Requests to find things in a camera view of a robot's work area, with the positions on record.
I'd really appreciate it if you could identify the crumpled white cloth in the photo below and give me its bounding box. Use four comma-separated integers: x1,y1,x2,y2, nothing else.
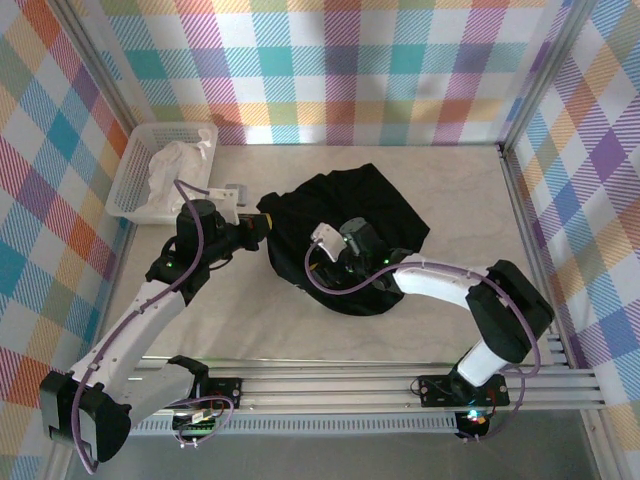
137,128,216,217

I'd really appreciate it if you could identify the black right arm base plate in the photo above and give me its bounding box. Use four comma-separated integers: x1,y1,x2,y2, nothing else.
418,374,511,409

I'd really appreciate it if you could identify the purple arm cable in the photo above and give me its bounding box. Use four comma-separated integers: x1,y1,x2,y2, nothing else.
72,179,236,474
304,238,544,444

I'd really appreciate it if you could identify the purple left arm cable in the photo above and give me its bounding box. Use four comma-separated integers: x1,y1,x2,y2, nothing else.
72,179,236,474

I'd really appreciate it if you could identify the wide aluminium mounting rail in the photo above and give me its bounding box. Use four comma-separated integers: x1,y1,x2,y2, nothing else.
54,357,609,416

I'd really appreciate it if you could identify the aluminium frame post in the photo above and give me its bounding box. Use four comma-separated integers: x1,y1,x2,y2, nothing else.
497,0,599,154
52,0,146,136

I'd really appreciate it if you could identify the aluminium table edge rail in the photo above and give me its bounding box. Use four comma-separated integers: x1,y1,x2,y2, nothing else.
87,219,139,374
497,144,576,371

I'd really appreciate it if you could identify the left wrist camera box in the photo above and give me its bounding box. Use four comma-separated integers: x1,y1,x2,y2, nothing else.
205,182,250,225

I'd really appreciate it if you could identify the black floral print t-shirt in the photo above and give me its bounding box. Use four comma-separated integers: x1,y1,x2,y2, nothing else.
257,162,431,317

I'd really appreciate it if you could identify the grey slotted cable duct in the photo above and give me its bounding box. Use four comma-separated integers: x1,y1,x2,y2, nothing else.
127,418,460,436

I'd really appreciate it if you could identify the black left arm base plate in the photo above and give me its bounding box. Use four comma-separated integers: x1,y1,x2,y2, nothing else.
197,378,244,412

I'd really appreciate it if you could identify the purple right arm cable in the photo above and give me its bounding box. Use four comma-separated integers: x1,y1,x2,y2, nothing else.
304,238,544,444

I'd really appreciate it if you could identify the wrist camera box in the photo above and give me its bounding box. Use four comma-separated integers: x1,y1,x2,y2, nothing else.
205,182,250,225
310,223,347,261

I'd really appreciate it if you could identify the white perforated plastic basket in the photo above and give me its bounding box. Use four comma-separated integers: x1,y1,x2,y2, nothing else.
106,122,220,227

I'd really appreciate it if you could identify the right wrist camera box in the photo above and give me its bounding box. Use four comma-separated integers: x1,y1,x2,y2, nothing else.
310,223,347,261

